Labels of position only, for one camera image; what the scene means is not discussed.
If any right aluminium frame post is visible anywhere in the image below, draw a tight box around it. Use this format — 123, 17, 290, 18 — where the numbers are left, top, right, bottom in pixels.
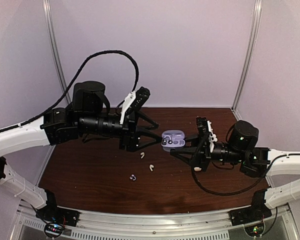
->
231, 0, 263, 113

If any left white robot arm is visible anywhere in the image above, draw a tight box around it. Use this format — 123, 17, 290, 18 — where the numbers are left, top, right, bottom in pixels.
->
0, 81, 162, 222

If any front aluminium rail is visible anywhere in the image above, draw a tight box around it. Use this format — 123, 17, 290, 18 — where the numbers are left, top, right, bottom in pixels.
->
11, 203, 300, 240

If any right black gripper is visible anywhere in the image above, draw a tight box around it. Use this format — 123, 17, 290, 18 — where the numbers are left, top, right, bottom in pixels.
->
170, 133, 245, 173

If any left aluminium frame post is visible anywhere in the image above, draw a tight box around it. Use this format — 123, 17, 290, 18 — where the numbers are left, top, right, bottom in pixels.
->
42, 0, 67, 93

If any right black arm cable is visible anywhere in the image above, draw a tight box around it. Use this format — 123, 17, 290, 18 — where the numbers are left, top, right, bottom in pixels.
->
191, 139, 286, 196

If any white earbud charging case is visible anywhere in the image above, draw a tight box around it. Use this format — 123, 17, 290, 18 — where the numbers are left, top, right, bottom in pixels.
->
193, 167, 202, 172

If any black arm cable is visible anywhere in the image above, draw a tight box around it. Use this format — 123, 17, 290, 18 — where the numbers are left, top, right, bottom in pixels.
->
191, 139, 286, 196
0, 49, 140, 133

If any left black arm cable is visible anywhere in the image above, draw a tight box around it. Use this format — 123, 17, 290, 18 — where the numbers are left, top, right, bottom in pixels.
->
0, 49, 140, 133

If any purple earbud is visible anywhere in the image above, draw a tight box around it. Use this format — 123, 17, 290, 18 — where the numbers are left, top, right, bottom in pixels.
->
161, 134, 173, 146
129, 174, 137, 181

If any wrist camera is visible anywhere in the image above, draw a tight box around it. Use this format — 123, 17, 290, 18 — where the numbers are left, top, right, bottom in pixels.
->
196, 116, 218, 153
119, 86, 151, 125

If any aluminium frame post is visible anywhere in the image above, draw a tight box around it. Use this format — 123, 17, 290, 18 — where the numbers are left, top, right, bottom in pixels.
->
42, 0, 67, 93
231, 0, 263, 113

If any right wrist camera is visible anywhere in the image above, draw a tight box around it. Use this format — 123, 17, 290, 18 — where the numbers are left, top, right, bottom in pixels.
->
196, 116, 218, 153

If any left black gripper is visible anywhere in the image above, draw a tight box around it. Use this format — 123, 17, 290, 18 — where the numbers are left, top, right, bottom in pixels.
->
77, 110, 163, 153

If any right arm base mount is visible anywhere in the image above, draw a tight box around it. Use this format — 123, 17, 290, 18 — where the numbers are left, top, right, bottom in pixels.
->
228, 191, 272, 226

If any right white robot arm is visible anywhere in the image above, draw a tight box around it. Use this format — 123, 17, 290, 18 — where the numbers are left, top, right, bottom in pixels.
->
170, 117, 300, 221

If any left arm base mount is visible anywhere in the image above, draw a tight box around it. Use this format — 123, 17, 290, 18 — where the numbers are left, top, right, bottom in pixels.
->
35, 197, 80, 227

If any purple earbud charging case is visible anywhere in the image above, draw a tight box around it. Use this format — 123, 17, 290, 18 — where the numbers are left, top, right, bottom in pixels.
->
161, 129, 186, 152

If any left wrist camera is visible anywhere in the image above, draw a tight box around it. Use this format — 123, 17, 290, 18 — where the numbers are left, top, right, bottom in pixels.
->
119, 86, 151, 125

